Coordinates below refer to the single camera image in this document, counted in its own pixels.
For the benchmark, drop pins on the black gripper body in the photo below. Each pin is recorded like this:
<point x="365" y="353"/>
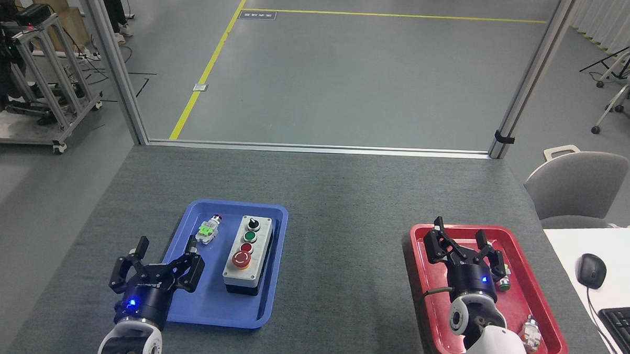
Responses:
<point x="145" y="303"/>
<point x="471" y="279"/>

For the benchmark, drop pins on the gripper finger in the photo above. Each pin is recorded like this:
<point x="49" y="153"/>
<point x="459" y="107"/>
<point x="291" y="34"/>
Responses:
<point x="191" y="272"/>
<point x="437" y="244"/>
<point x="495" y="259"/>
<point x="120" y="272"/>

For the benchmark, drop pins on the grey control box with buttons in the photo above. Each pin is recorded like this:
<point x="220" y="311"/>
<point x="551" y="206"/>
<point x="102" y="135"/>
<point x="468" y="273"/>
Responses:
<point x="259" y="251"/>

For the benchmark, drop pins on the blue plastic tray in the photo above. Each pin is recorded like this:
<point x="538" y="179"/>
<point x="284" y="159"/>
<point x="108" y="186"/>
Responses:
<point x="221" y="307"/>

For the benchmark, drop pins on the red plastic tray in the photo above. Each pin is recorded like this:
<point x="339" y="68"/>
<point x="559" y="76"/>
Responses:
<point x="525" y="294"/>

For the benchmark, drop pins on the black computer mouse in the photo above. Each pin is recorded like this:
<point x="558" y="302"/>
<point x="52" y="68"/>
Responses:
<point x="591" y="270"/>

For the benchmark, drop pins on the grey office chair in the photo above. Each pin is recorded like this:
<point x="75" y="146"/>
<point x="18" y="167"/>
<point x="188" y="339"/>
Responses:
<point x="576" y="186"/>

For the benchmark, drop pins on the white desk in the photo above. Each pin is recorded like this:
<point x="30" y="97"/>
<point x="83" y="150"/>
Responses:
<point x="621" y="250"/>

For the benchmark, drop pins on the silver floor socket plate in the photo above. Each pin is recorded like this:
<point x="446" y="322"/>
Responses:
<point x="200" y="87"/>

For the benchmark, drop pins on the black tripod stand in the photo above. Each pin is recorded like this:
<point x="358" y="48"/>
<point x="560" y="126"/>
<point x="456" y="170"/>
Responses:
<point x="607" y="59"/>

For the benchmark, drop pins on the dark floor label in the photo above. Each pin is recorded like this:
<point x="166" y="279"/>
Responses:
<point x="258" y="14"/>

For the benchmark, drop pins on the white curtain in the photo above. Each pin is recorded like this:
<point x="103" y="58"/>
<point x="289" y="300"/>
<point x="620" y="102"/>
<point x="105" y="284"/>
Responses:
<point x="614" y="20"/>

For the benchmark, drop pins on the person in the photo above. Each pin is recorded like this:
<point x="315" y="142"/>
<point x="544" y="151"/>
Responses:
<point x="111" y="2"/>

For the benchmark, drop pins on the green-headed push button switch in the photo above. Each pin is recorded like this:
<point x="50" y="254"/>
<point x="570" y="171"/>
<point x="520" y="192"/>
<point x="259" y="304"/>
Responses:
<point x="504" y="284"/>

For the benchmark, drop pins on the silver orange push button switch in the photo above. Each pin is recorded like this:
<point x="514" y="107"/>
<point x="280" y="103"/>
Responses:
<point x="529" y="334"/>

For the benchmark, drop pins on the silver table edge rail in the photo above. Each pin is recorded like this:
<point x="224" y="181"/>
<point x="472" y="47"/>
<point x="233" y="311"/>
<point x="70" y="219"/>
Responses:
<point x="316" y="148"/>

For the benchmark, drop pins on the silver aluminium post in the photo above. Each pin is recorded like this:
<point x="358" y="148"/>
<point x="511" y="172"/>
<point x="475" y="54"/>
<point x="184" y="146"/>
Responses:
<point x="530" y="80"/>
<point x="114" y="60"/>

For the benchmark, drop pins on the aluminium frame cart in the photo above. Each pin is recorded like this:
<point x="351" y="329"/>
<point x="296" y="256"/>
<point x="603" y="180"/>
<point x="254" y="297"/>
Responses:
<point x="51" y="78"/>

